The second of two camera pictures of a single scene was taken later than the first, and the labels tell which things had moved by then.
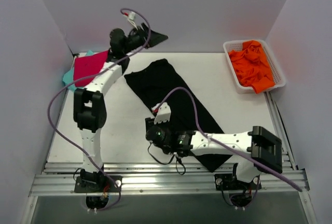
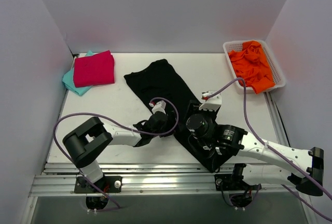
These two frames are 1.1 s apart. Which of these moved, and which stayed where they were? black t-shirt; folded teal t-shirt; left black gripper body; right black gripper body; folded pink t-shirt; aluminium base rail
Moved: left black gripper body; right black gripper body
Stayed: folded teal t-shirt; black t-shirt; folded pink t-shirt; aluminium base rail
